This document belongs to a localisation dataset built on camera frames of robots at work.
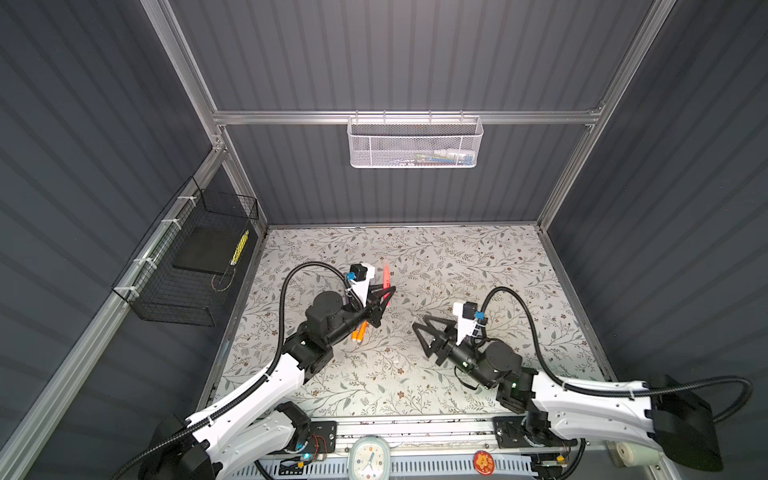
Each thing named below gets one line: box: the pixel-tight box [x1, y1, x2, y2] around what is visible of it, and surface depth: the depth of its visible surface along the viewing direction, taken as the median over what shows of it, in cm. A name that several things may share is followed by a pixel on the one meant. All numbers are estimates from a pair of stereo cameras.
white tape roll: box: [608, 441, 634, 467], surface depth 68 cm
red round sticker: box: [473, 450, 495, 476], surface depth 72 cm
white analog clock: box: [348, 436, 392, 480], surface depth 70 cm
